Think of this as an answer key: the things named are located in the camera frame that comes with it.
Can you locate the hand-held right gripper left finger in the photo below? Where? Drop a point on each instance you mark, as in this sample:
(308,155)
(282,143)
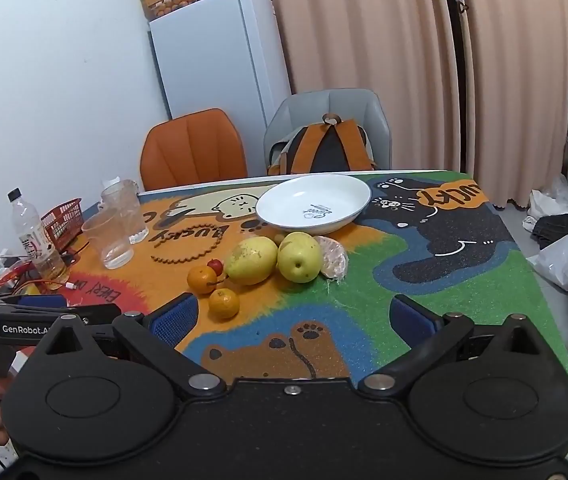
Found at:
(174,317)

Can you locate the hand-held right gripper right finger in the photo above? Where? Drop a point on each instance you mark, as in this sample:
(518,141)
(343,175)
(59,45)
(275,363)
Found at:
(411,317)

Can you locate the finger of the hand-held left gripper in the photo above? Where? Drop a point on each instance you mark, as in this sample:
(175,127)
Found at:
(39,300)
(99,314)

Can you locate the mandarin orange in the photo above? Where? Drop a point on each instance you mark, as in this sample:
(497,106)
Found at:
(201,280)
(224,304)

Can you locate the small red crabapple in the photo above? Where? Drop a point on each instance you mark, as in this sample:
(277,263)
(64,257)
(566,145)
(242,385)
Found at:
(215,266)

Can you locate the yellow pear with stem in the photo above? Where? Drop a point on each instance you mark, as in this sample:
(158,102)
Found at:
(251,260)

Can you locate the yellow-green apple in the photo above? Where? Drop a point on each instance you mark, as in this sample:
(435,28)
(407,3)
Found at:
(299,257)

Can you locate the white ceramic bowl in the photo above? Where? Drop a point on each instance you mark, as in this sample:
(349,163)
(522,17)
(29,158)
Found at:
(314,200)

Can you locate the colourful cartoon table mat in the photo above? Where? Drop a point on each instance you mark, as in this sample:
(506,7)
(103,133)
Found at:
(364,280)

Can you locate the clear plastic bottle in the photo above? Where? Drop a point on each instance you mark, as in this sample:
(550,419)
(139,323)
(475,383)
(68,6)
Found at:
(36,240)

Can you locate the clear plastic cup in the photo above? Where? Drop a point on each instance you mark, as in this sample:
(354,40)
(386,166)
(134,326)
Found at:
(109,240)

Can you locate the red plastic basket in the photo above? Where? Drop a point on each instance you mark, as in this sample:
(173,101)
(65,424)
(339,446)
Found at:
(61,220)

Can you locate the white power strip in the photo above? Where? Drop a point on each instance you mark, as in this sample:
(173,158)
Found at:
(4,455)

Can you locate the orange chair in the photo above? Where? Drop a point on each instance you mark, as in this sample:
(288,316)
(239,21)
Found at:
(194,150)

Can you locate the black cloth pile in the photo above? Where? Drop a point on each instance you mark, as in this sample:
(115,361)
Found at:
(559,230)

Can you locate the orange and black backpack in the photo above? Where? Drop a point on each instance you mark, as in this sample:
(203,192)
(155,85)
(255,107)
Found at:
(321,152)

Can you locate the grey chair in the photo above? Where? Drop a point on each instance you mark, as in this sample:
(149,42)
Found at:
(339,105)

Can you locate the white refrigerator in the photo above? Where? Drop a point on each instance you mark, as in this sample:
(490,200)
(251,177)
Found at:
(214,60)

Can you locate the pink curtain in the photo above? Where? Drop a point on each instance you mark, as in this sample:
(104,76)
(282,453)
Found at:
(529,60)
(364,35)

